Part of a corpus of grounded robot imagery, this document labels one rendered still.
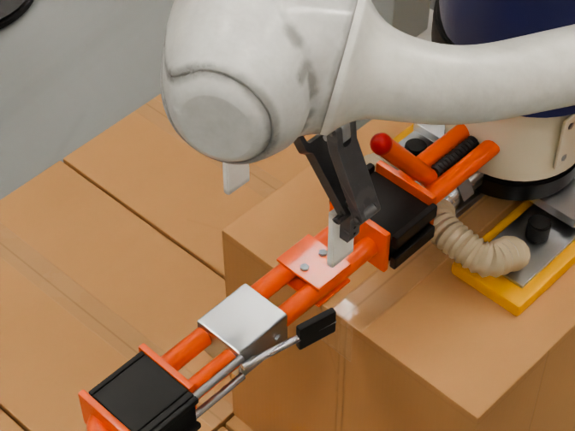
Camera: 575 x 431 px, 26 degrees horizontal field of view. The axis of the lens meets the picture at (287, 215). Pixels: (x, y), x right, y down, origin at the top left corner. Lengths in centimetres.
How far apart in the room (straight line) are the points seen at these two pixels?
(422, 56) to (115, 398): 51
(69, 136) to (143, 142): 85
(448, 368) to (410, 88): 63
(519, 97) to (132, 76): 241
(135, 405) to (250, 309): 16
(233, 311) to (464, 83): 50
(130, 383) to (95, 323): 76
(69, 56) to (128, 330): 147
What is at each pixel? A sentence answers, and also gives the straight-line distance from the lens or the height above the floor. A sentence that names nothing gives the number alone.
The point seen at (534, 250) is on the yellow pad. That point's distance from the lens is 150.
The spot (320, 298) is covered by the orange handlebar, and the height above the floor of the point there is 107.
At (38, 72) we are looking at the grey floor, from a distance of 327.
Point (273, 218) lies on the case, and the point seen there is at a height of 94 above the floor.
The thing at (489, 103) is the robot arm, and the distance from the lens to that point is 85.
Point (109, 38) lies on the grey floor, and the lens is 335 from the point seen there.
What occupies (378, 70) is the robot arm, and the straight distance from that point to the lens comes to 82.
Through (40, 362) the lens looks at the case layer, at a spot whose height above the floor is 54.
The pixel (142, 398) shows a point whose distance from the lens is 120.
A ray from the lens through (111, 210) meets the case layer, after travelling 212.
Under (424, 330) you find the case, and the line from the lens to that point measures 143.
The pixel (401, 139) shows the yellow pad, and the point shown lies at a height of 96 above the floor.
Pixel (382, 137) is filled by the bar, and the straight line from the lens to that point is 128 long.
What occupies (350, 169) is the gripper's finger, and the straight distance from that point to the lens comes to 106.
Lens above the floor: 207
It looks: 47 degrees down
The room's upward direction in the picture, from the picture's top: straight up
